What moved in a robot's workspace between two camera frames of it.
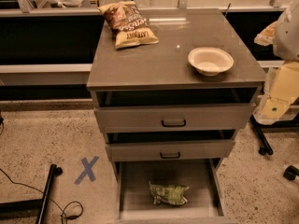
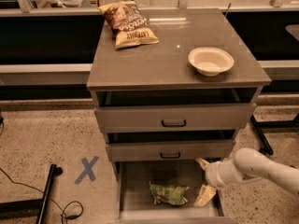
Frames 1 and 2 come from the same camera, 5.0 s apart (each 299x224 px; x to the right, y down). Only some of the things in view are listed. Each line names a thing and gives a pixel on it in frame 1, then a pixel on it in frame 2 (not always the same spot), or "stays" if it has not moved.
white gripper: x=288 y=36 → x=213 y=174
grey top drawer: x=174 y=118 stays
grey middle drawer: x=125 y=152 stays
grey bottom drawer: x=202 y=176 stays
